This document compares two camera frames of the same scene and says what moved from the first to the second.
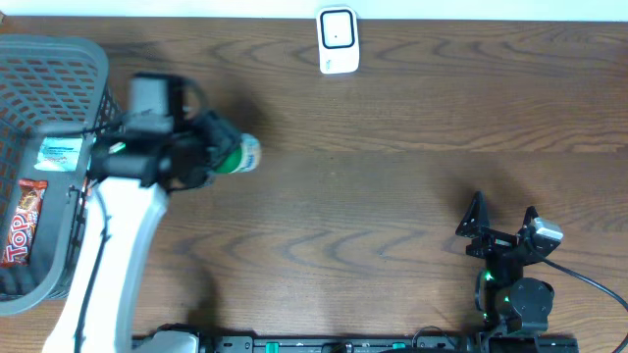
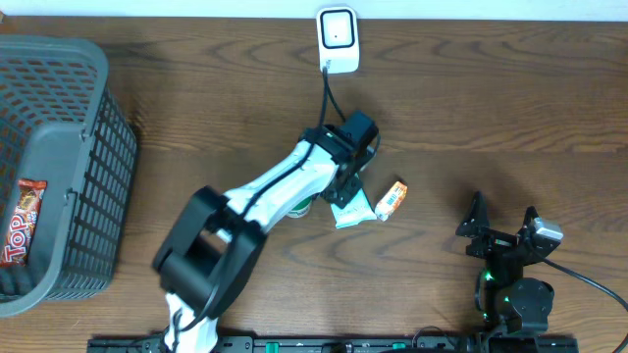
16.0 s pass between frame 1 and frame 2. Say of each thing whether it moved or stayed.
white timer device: stayed
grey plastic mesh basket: stayed
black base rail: stayed
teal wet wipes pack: moved
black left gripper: moved
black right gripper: stayed
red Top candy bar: stayed
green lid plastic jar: moved
